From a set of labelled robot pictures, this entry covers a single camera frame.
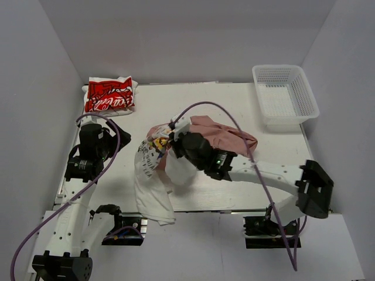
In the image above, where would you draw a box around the pink t-shirt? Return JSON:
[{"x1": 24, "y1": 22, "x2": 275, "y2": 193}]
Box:
[{"x1": 146, "y1": 115, "x2": 258, "y2": 170}]

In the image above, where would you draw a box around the white cartoon print t-shirt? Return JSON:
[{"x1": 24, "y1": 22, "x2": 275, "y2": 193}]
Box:
[{"x1": 134, "y1": 124, "x2": 197, "y2": 225}]

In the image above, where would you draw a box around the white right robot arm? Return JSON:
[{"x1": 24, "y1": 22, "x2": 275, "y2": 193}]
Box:
[{"x1": 171, "y1": 132, "x2": 334, "y2": 226}]

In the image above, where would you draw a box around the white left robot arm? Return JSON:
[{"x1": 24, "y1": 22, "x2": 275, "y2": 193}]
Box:
[{"x1": 32, "y1": 114, "x2": 131, "y2": 280}]

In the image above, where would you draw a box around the folded red coca-cola t-shirt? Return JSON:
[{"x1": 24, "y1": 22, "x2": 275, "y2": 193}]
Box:
[{"x1": 81, "y1": 76, "x2": 138, "y2": 117}]

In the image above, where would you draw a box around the white plastic basket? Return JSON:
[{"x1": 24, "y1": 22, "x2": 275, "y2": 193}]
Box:
[{"x1": 252, "y1": 64, "x2": 320, "y2": 126}]

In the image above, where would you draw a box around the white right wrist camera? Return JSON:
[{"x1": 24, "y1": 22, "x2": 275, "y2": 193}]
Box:
[{"x1": 168, "y1": 115, "x2": 190, "y2": 141}]

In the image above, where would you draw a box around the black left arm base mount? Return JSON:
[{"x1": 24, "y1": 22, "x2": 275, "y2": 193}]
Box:
[{"x1": 89, "y1": 204, "x2": 148, "y2": 246}]

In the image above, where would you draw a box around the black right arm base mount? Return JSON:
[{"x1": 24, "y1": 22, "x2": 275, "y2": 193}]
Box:
[{"x1": 243, "y1": 207, "x2": 302, "y2": 249}]

